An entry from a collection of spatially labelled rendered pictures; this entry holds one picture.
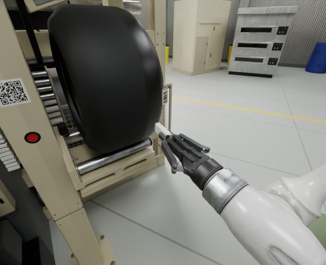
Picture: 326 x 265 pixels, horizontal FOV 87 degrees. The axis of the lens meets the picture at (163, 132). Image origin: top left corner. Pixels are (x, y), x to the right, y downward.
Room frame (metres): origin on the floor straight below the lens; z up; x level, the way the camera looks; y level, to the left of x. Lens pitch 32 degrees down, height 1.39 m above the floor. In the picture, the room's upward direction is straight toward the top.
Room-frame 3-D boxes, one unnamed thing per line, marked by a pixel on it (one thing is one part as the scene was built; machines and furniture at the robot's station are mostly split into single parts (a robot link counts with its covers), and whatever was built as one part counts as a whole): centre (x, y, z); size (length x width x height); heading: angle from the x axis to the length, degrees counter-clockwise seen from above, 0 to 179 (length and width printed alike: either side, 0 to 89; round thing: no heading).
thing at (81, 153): (0.71, 0.29, 0.80); 0.37 x 0.36 x 0.02; 36
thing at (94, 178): (0.60, 0.21, 0.84); 0.36 x 0.09 x 0.06; 126
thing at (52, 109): (0.89, 0.69, 1.05); 0.20 x 0.15 x 0.30; 126
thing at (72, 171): (0.61, 0.44, 0.90); 0.40 x 0.03 x 0.10; 36
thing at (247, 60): (5.93, -2.89, 0.89); 1.40 x 1.07 x 1.79; 67
